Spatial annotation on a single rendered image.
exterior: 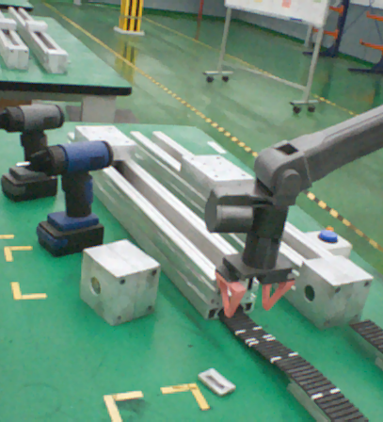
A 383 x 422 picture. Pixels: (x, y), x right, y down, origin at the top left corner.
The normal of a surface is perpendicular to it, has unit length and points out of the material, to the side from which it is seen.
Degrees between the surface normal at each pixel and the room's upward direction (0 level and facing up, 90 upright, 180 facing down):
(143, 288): 90
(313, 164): 87
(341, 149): 85
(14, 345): 0
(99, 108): 90
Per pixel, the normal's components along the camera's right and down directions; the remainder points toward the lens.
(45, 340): 0.15, -0.91
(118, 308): 0.65, 0.39
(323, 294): -0.87, 0.07
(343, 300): 0.47, 0.41
